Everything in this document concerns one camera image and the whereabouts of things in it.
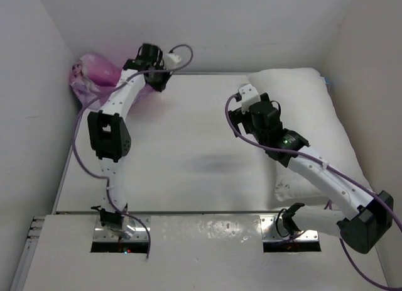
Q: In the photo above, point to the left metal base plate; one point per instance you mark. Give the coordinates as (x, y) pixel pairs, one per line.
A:
(131, 231)

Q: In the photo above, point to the white foam front board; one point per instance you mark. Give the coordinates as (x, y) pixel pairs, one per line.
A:
(206, 252)

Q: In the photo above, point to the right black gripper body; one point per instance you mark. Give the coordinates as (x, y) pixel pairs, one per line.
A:
(237, 116)

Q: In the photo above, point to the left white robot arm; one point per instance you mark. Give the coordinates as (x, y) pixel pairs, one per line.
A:
(109, 135)

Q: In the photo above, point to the white pillow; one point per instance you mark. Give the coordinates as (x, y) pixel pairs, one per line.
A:
(306, 107)

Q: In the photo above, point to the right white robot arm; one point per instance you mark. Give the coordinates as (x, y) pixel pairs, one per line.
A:
(362, 216)

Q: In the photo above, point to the pink princess pillowcase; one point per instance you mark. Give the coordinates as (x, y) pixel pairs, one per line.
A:
(102, 86)

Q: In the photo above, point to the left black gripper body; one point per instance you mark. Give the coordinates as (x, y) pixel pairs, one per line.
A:
(159, 66)

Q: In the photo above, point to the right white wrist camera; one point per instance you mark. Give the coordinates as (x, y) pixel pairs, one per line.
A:
(249, 95)

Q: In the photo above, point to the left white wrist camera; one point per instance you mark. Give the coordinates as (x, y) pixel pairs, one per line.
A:
(171, 60)

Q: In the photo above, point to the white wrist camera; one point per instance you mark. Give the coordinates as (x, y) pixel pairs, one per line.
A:
(171, 60)
(249, 95)

